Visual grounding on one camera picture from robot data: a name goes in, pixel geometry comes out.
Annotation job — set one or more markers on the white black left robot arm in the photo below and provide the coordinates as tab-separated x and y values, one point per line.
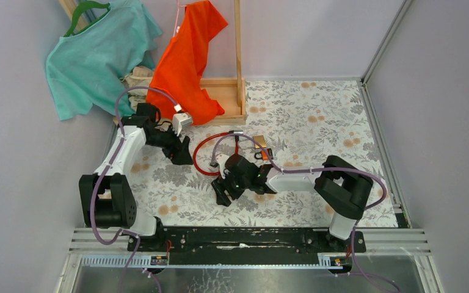
106	196

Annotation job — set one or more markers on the orange black padlock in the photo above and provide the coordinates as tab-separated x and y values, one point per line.
264	155

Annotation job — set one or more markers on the red cable lock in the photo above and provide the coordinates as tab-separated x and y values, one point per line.
204	144

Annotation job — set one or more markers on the wooden clothes rack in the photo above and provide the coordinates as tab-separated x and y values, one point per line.
230	92

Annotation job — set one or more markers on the teal shirt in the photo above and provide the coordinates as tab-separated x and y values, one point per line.
85	69

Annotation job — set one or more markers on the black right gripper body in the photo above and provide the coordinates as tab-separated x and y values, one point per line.
242	183

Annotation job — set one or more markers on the beige crumpled cloth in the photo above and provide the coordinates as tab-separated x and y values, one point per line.
140	76

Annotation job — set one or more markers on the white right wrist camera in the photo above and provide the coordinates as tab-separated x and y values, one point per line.
219	163

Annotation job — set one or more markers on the orange shirt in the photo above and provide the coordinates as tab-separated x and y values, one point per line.
183	63

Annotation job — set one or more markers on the brass padlock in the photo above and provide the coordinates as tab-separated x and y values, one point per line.
253	142

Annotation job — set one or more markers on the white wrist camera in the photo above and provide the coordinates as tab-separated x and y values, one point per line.
179	121
219	163

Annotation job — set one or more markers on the floral table mat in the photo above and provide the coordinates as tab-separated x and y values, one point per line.
303	122

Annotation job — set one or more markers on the aluminium frame rail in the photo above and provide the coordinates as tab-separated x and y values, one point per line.
384	44

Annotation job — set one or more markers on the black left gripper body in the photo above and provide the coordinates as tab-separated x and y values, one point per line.
167	140

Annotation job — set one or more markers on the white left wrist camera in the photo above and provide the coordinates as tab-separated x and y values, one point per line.
179	121

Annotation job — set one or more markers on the pink clothes hanger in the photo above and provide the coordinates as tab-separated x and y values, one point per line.
180	12

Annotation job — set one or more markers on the green clothes hanger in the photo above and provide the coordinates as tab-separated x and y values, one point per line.
83	14

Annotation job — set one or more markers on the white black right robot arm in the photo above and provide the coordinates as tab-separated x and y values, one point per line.
343	187

